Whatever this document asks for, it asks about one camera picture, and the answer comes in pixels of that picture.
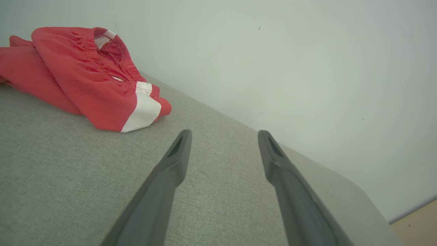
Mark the grey wall baseboard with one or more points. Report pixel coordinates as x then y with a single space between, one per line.
416 208

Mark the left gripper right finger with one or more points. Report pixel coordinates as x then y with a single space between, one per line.
300 205

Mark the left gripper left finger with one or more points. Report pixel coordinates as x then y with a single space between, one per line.
160 198

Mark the red shorts with white stripes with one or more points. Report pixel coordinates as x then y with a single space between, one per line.
68 75

